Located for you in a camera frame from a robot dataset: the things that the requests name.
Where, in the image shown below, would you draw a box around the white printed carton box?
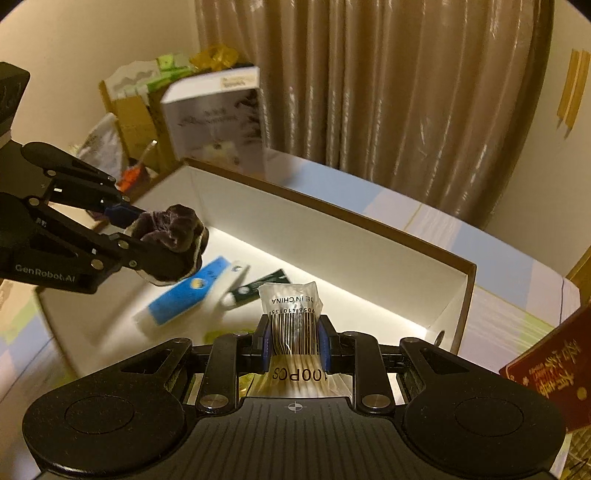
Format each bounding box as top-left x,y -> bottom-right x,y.
160,66 -> 264,177

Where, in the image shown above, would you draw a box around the brown cardboard carton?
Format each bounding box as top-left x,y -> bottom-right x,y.
148,86 -> 178,172

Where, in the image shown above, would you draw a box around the yellow gift bow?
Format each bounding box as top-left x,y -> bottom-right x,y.
189,44 -> 239,73

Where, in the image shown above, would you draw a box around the brown cardboard storage box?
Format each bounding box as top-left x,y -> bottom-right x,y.
36,162 -> 476,376

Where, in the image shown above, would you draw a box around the maroon bowl with food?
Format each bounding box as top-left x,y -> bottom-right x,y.
116,163 -> 158,196

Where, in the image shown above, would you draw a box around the red gold patterned box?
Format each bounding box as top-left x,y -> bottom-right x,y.
499,305 -> 591,433

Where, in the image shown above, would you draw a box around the dark green white tube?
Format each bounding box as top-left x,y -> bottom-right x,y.
221,269 -> 290,310

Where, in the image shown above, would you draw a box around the beige pleated curtain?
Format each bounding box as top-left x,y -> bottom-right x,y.
194,1 -> 554,227

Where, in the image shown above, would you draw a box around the white crumpled snack bag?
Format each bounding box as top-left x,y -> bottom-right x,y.
75,112 -> 127,182

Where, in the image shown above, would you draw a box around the blue white tube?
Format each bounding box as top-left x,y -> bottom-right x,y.
133,256 -> 250,336

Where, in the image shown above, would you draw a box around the dark wrapper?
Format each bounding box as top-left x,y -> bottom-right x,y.
125,204 -> 209,286

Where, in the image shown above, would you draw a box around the yellow brown small carton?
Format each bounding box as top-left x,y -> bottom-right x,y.
113,96 -> 157,160

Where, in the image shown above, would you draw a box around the yellow tape on wall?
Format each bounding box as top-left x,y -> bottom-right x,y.
556,49 -> 590,138

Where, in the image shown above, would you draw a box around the clear cotton swab bag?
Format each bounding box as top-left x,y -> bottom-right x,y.
249,282 -> 352,398

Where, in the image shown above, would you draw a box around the white scalloped holder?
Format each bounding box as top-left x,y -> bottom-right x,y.
98,60 -> 159,113

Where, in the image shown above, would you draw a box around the green white small box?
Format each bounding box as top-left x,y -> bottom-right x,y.
146,53 -> 195,93

